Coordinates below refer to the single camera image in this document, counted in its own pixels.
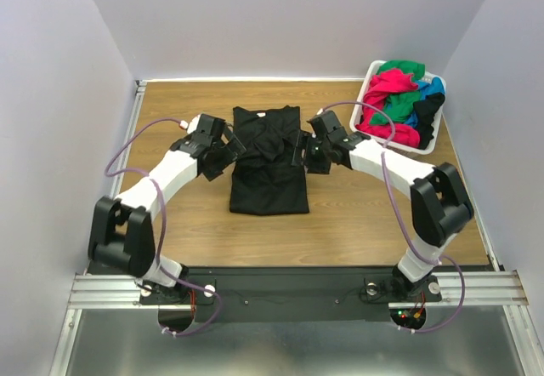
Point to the blue t shirt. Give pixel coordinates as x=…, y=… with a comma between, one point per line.
x=435, y=86

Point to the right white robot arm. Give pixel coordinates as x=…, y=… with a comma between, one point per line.
x=440, y=205

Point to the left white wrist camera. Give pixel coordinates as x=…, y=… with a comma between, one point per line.
x=190, y=126

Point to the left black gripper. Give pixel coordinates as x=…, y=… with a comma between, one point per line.
x=232, y=151

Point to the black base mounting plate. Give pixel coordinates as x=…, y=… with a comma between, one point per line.
x=296, y=294

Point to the black t shirt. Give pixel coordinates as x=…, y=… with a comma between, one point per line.
x=266, y=180
x=426, y=111

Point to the black t shirt in basket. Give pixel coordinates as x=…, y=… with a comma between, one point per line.
x=426, y=111

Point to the pink t shirt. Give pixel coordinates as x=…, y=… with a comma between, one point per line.
x=376, y=122

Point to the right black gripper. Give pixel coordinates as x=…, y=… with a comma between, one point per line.
x=308, y=152

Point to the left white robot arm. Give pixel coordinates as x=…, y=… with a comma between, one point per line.
x=122, y=235

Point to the green t shirt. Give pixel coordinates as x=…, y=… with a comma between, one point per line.
x=393, y=88

